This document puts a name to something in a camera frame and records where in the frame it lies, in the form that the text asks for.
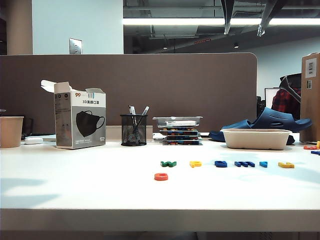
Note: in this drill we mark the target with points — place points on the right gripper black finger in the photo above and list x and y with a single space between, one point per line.
267 15
228 15

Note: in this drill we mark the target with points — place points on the yellow letter u magnet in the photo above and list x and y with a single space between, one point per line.
283 164

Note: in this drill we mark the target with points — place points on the yellow letter p magnet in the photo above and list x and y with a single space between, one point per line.
193 164

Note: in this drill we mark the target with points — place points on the red letter c magnet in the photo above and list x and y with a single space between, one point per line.
157 177

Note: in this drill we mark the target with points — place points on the flat pack of letter magnets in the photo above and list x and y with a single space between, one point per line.
181 142
179 130
181 137

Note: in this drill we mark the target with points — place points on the small orange letter magnet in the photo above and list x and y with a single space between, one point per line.
309 147

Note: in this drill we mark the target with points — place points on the small blue letter magnet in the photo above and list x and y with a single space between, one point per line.
315 152

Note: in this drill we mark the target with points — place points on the light blue letter r magnet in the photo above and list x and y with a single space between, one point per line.
262 164

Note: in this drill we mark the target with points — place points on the dark blue letter m magnet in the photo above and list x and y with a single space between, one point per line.
238 164

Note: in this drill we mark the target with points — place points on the dark blue letter e magnet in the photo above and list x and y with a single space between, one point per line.
218 164

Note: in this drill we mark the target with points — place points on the green letter w magnet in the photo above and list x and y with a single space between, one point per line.
164 164

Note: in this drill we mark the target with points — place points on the brown paper cup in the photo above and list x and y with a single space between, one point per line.
10 132

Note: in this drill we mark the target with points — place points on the white ceiling light strip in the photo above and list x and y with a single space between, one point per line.
175 21

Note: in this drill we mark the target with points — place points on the brown desk partition panel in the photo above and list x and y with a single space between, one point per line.
212 87

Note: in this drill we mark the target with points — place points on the computer monitor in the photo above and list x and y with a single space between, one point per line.
269 96

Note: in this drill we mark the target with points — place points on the person in red plaid shirt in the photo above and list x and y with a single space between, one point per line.
283 102

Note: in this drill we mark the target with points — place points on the navy blue foam slipper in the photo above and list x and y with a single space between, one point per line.
234 125
271 117

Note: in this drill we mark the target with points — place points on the brown cardboard box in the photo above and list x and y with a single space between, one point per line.
310 112

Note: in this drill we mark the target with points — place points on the clear plastic case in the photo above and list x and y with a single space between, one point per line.
174 122

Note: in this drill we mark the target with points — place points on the black and silver pen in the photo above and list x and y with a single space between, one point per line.
131 110
145 110

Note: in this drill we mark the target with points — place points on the beige pulp food tray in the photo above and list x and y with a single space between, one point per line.
254 141

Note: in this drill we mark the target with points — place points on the black mesh pen holder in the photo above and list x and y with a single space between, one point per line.
129 136

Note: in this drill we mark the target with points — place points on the grey face mask box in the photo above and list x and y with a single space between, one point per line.
84 125

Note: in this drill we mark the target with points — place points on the white earbuds case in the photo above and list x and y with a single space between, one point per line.
33 140

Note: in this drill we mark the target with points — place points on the metal wall switch plate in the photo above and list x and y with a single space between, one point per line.
75 46

